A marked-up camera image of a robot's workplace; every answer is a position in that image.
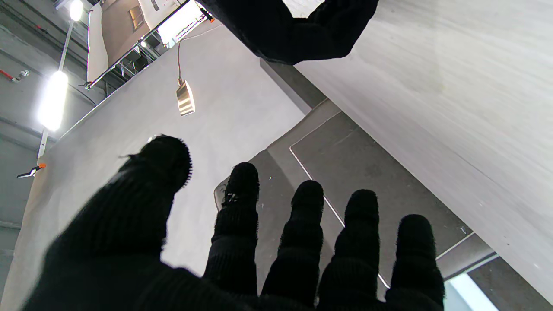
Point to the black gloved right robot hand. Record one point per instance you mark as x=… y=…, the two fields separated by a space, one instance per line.
x=281 y=39

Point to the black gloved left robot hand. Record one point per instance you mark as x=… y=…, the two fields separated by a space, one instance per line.
x=108 y=233

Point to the orange black spring clamp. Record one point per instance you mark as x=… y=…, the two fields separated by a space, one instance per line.
x=207 y=15
x=39 y=166

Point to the white softbox light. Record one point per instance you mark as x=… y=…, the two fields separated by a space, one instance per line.
x=181 y=21

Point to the copper pendant lamp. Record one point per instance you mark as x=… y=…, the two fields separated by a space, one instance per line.
x=185 y=99

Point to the long bright ceiling light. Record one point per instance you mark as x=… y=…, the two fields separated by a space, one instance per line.
x=52 y=101

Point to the grey office chair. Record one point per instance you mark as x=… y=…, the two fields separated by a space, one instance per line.
x=367 y=172

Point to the beige backdrop panel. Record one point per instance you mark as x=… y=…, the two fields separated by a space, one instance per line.
x=116 y=30

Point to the red sprinkler pipe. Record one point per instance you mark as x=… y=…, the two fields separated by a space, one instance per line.
x=6 y=74

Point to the round bright ceiling lamp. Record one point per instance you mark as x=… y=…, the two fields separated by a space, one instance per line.
x=76 y=9

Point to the metal frame truss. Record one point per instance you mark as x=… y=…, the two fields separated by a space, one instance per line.
x=125 y=58

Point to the metal light mounting rail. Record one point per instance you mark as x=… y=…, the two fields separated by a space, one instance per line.
x=65 y=47

